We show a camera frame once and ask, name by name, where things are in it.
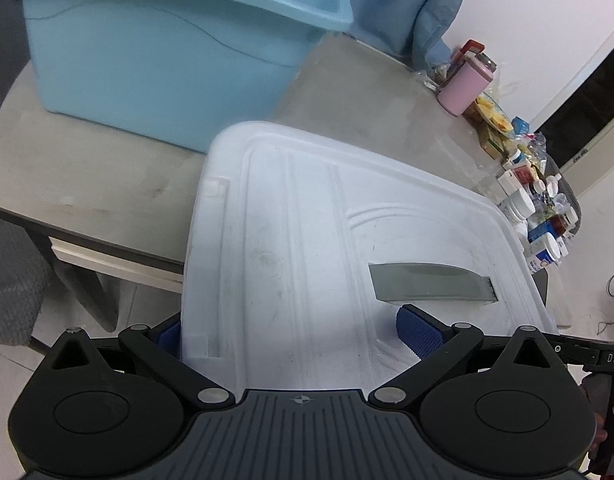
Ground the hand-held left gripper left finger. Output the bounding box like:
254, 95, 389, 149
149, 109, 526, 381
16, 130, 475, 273
34, 312, 236, 407

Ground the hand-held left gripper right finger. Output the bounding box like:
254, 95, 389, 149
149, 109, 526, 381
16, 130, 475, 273
368, 304, 578, 408

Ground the white plastic bin lid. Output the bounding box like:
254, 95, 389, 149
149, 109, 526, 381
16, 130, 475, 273
179, 120, 556, 392

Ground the light blue plastic storage bin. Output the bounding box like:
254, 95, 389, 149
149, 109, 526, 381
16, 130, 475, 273
8, 0, 355, 154

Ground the grey desktop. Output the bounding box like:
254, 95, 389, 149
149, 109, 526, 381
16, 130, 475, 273
0, 34, 584, 295

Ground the person's right hand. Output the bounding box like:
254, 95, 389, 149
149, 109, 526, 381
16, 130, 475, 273
590, 412, 609, 457

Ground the cluster of medicine bottles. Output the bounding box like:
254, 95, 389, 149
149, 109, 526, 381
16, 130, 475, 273
496, 132, 584, 275

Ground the green box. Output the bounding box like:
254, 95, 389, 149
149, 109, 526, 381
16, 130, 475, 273
479, 127, 511, 159

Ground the plate of yellow snacks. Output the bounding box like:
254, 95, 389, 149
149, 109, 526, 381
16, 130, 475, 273
473, 94, 514, 134

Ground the dark window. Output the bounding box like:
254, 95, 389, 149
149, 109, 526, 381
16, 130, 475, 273
529, 24, 614, 172

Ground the pink thermos bottle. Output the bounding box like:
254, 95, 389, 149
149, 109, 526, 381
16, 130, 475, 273
436, 55, 498, 117

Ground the red canister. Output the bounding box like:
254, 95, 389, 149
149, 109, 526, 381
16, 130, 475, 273
453, 38, 486, 77

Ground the dark grey chair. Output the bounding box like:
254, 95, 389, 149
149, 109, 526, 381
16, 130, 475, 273
0, 0, 32, 123

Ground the blue curtain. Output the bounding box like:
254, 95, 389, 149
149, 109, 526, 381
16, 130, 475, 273
286, 0, 481, 69

